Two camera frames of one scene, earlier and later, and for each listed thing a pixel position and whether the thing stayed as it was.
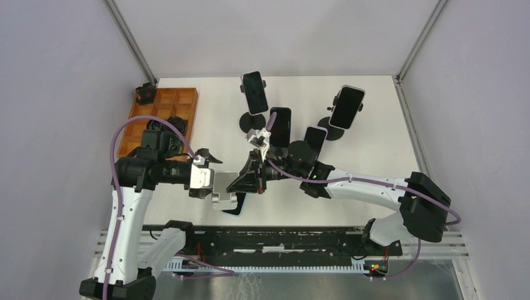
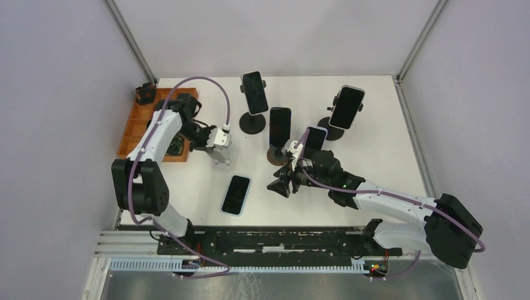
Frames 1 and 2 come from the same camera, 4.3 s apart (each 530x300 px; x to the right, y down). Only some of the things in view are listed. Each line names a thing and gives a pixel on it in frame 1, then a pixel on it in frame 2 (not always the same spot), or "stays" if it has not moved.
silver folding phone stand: x=222 y=199 → x=220 y=160
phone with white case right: x=347 y=106 stays
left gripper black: x=205 y=152 → x=203 y=145
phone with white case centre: x=315 y=137 stays
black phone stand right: x=334 y=133 stays
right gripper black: x=247 y=180 → x=280 y=186
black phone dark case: x=280 y=133 stays
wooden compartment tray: x=179 y=102 stays
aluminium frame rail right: x=437 y=12 stays
